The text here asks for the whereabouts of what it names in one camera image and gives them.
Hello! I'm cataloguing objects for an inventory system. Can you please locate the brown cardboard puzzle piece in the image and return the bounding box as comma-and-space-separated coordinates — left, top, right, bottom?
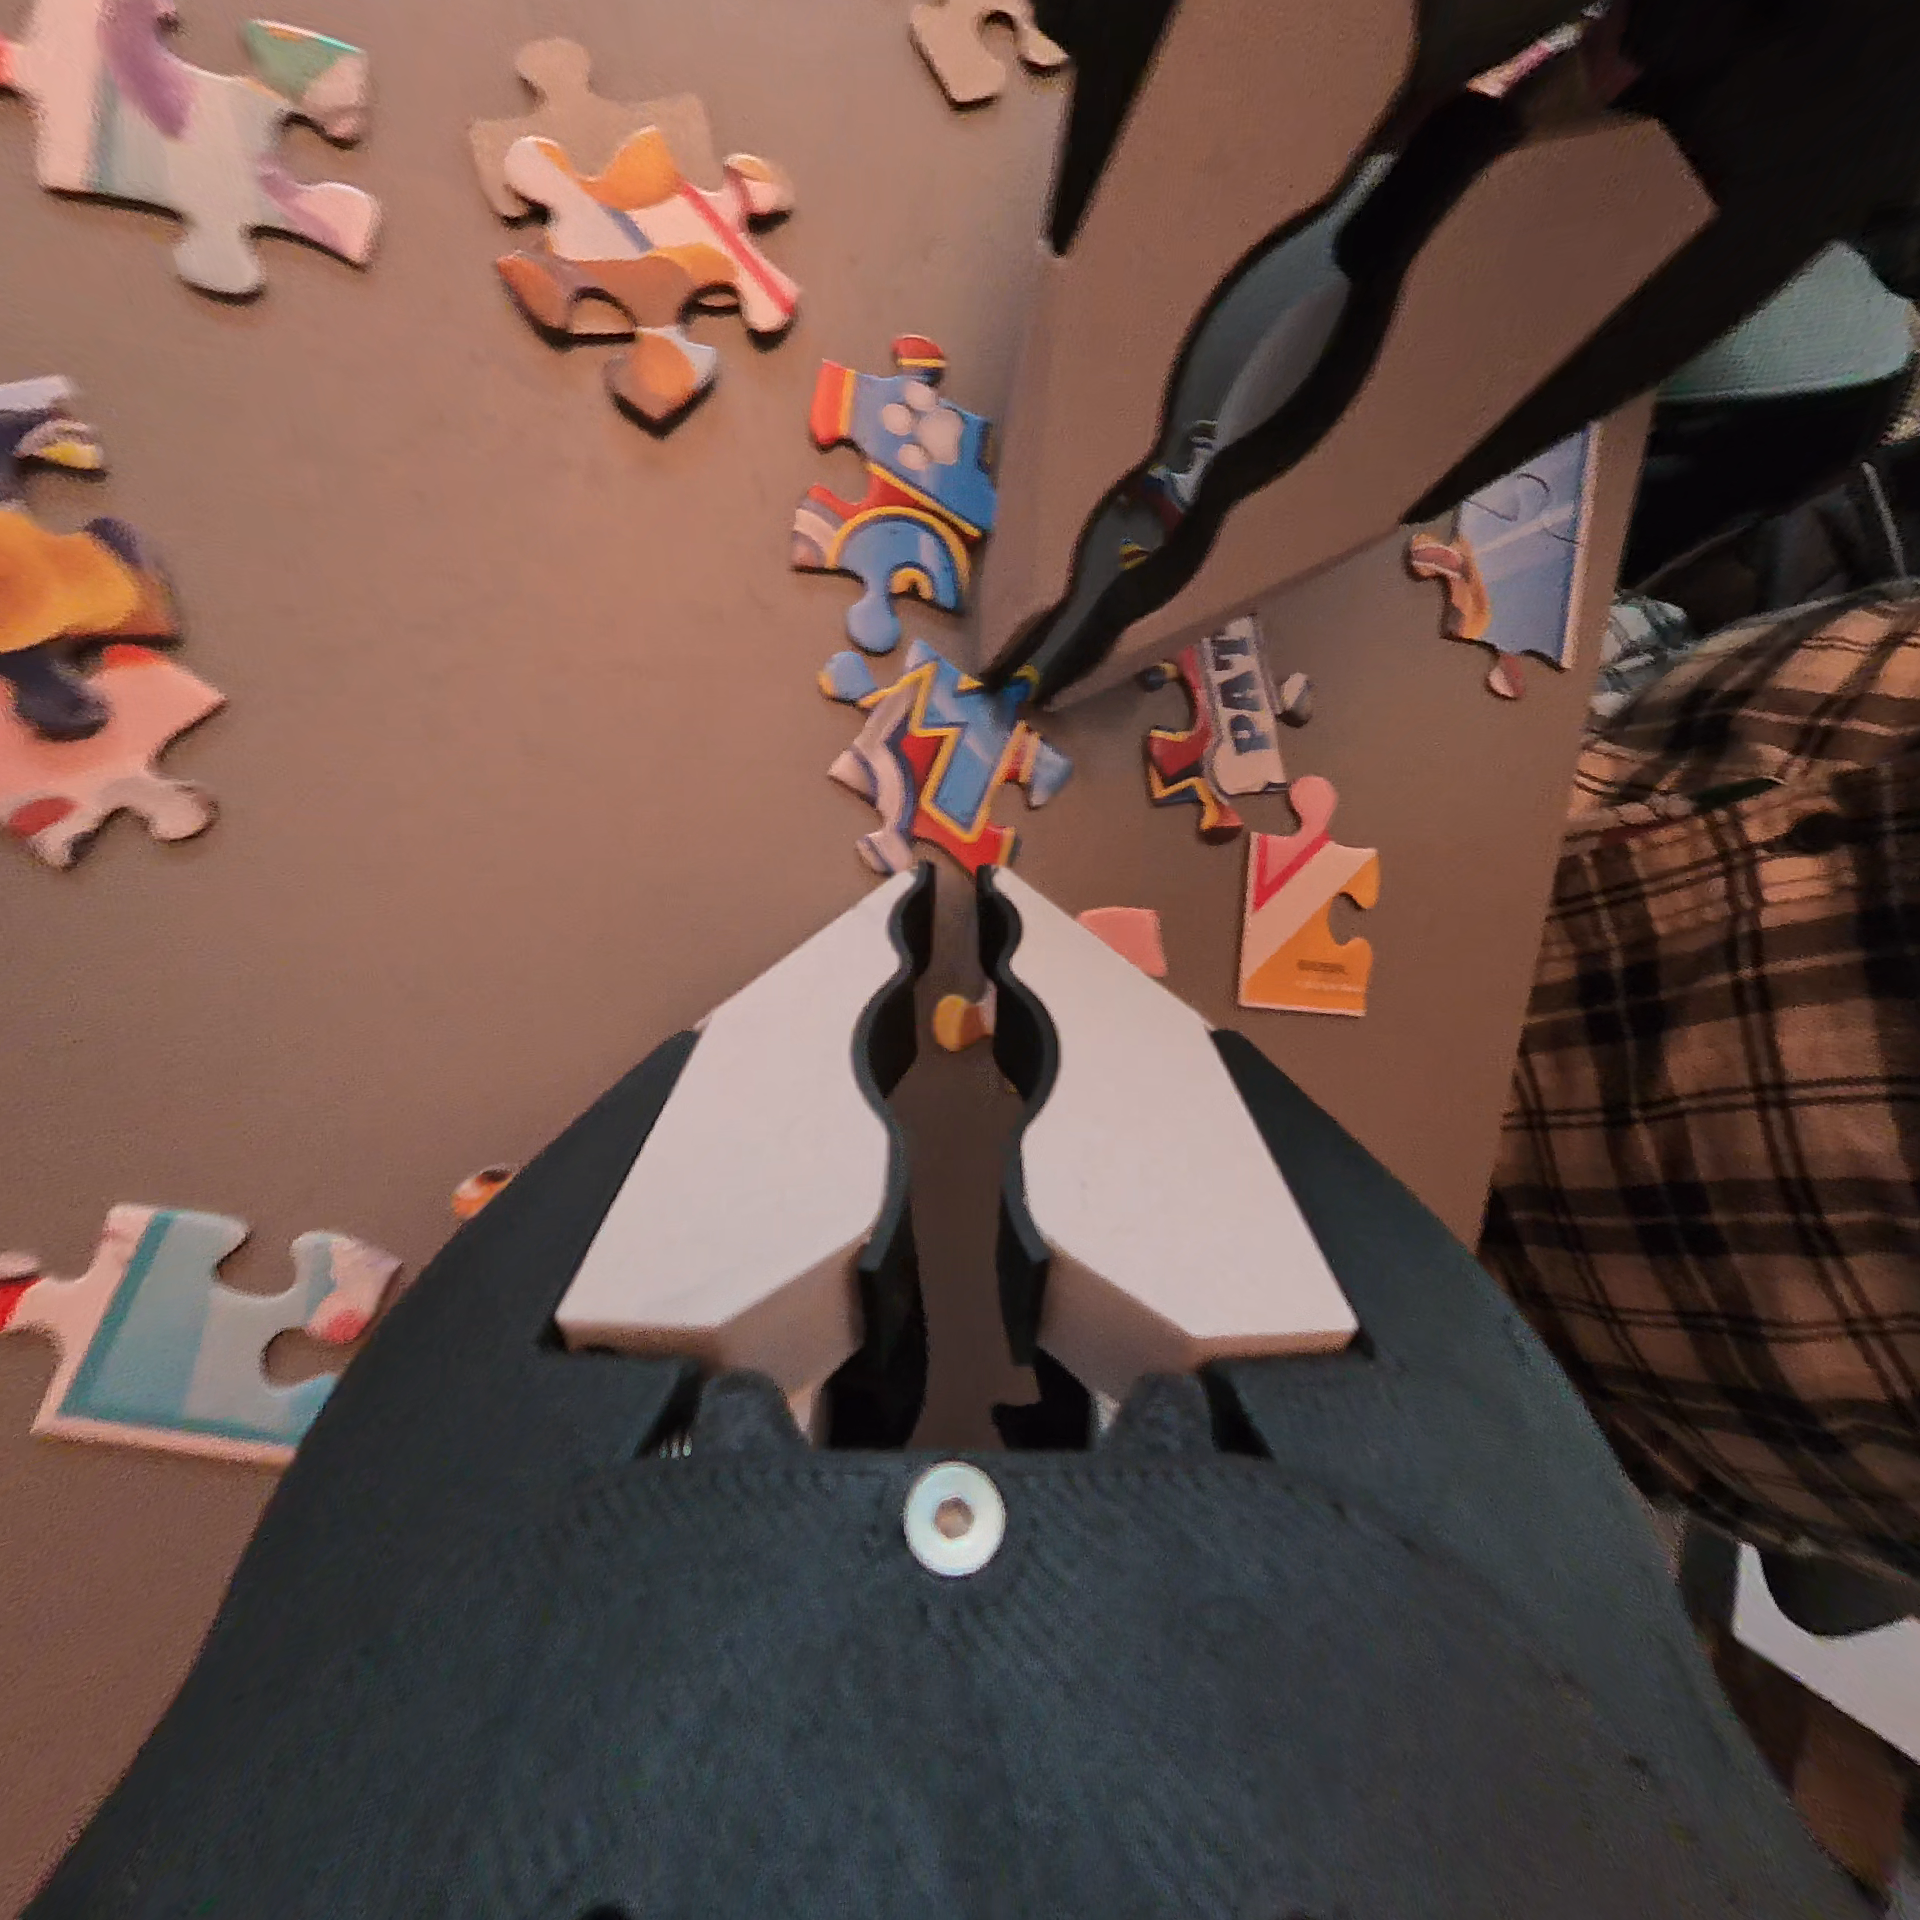
906, 0, 1072, 111

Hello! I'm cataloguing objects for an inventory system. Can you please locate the white orange brown puzzle piece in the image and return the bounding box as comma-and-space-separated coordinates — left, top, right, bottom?
494, 125, 800, 439

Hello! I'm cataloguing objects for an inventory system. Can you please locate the grey desk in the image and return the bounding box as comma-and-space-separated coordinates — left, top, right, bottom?
0, 0, 1659, 1906

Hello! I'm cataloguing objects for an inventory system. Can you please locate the yellow pink corner puzzle piece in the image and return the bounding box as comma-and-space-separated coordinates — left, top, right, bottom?
1237, 774, 1383, 1018

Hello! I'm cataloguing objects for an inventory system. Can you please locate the yellow white pink puzzle piece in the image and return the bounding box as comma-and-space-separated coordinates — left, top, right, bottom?
927, 902, 1171, 1055

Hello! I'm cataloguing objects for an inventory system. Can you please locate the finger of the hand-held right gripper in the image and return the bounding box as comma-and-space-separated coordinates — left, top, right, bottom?
987, 0, 1430, 683
1030, 113, 1720, 711

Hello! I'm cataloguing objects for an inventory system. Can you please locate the blue sky puzzle section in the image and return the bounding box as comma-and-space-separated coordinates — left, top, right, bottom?
1402, 424, 1605, 702

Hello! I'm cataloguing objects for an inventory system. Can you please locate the teal striped edge puzzle piece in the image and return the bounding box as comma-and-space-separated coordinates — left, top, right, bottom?
0, 1201, 404, 1467

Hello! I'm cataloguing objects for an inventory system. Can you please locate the blue yellow zigzag puzzle piece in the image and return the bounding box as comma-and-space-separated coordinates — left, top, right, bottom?
816, 635, 1077, 880

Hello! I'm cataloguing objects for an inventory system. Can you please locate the blue paw print puzzle piece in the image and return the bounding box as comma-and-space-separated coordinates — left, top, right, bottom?
791, 330, 1006, 656

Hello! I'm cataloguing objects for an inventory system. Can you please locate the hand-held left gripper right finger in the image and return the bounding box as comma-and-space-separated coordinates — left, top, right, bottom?
972, 864, 1364, 1451

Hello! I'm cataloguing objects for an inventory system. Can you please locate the PATROL logo puzzle section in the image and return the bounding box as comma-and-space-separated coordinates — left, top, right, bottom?
1135, 611, 1317, 842

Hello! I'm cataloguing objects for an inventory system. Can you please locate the pink badge puzzle piece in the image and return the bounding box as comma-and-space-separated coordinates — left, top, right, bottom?
0, 650, 231, 874

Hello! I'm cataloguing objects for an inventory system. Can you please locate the grey fabric seat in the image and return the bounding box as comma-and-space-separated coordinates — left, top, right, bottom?
1647, 243, 1920, 424

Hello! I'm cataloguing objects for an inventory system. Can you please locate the plaid clothing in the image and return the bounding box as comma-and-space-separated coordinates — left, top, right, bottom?
1477, 582, 1920, 1578

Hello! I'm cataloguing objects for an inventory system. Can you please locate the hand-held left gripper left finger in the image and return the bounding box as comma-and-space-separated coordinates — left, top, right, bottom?
555, 862, 938, 1451

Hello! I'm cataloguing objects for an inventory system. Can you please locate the orange paw navy puzzle piece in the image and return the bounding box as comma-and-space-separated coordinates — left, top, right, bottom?
0, 501, 184, 747

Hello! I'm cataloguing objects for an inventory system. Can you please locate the white purple teal puzzle piece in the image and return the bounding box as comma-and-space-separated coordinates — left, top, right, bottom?
0, 0, 387, 303

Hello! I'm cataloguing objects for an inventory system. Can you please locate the blue puzzle piece navy dog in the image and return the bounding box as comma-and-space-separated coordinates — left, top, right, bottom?
0, 371, 109, 483

